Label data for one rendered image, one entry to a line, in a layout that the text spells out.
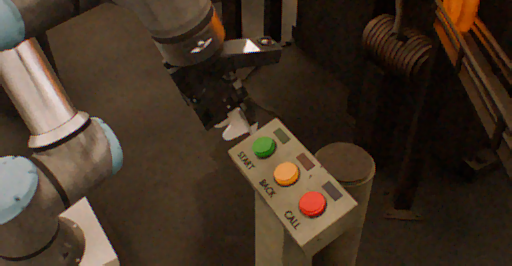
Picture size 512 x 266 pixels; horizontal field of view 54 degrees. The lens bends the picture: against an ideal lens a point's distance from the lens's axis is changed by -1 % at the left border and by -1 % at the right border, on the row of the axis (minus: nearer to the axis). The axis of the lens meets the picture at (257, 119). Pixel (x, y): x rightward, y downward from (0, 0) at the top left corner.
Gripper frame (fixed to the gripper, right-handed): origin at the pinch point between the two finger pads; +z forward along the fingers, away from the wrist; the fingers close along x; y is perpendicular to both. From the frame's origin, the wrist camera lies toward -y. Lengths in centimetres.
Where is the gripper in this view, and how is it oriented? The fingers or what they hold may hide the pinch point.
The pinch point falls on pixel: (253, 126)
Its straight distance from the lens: 83.4
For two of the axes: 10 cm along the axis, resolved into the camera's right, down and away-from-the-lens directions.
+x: 4.9, 5.5, -6.7
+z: 3.0, 6.2, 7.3
